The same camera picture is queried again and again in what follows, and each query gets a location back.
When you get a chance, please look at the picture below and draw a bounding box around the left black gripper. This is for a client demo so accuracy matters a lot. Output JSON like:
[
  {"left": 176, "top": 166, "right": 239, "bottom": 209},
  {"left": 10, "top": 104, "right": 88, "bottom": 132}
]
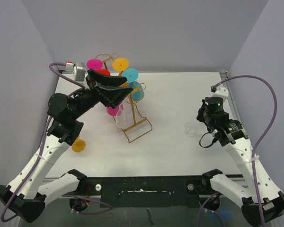
[{"left": 70, "top": 69, "right": 133, "bottom": 120}]

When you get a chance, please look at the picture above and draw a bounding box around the red plastic wine glass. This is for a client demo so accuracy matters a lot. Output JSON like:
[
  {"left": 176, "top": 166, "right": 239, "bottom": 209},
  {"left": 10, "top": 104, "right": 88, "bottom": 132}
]
[{"left": 97, "top": 69, "right": 110, "bottom": 76}]

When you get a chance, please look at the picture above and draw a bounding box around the clear wine glass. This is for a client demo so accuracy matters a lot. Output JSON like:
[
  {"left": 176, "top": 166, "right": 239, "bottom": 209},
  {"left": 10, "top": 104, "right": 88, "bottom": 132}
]
[
  {"left": 183, "top": 122, "right": 196, "bottom": 137},
  {"left": 114, "top": 99, "right": 129, "bottom": 129}
]

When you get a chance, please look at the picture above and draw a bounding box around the pink plastic wine glass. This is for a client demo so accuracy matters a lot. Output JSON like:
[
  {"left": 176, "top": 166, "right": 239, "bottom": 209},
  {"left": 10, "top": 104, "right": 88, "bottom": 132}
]
[
  {"left": 86, "top": 59, "right": 104, "bottom": 70},
  {"left": 106, "top": 106, "right": 119, "bottom": 116}
]

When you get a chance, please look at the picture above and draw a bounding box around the teal plastic wine glass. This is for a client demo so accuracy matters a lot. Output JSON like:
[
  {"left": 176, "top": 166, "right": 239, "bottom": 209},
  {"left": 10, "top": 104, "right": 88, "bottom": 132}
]
[{"left": 122, "top": 68, "right": 145, "bottom": 103}]

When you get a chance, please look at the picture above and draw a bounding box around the orange plastic wine glass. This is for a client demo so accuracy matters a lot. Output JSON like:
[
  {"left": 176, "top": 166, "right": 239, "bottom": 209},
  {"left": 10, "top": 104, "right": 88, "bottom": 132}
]
[
  {"left": 112, "top": 58, "right": 129, "bottom": 87},
  {"left": 71, "top": 136, "right": 86, "bottom": 153}
]

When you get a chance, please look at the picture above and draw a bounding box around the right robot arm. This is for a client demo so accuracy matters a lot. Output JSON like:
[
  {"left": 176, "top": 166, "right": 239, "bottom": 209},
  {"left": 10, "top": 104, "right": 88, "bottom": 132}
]
[{"left": 197, "top": 96, "right": 284, "bottom": 227}]

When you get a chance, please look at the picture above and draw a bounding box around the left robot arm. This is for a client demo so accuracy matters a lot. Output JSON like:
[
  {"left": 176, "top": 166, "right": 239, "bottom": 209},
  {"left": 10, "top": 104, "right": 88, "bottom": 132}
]
[{"left": 0, "top": 69, "right": 133, "bottom": 223}]

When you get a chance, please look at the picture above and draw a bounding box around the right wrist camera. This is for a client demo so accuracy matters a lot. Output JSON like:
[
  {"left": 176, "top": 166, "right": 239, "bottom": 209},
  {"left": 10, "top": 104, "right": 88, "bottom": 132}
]
[{"left": 211, "top": 86, "right": 229, "bottom": 102}]

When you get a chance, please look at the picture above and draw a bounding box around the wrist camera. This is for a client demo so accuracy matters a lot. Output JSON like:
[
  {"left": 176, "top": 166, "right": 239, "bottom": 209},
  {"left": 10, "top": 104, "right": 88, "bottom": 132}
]
[
  {"left": 65, "top": 61, "right": 87, "bottom": 82},
  {"left": 211, "top": 86, "right": 229, "bottom": 102}
]

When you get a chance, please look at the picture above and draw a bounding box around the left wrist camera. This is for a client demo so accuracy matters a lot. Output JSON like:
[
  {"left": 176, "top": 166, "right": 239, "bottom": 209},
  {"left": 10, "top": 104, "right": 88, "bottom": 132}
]
[{"left": 65, "top": 61, "right": 87, "bottom": 82}]

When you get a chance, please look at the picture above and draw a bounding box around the gold wire wine glass rack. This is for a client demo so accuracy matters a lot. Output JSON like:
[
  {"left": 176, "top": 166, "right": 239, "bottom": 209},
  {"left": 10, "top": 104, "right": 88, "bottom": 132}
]
[{"left": 95, "top": 53, "right": 153, "bottom": 143}]

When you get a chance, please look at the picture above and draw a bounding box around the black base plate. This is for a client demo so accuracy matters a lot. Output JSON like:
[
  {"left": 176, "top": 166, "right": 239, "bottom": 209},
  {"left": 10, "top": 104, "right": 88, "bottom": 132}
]
[{"left": 70, "top": 175, "right": 215, "bottom": 208}]

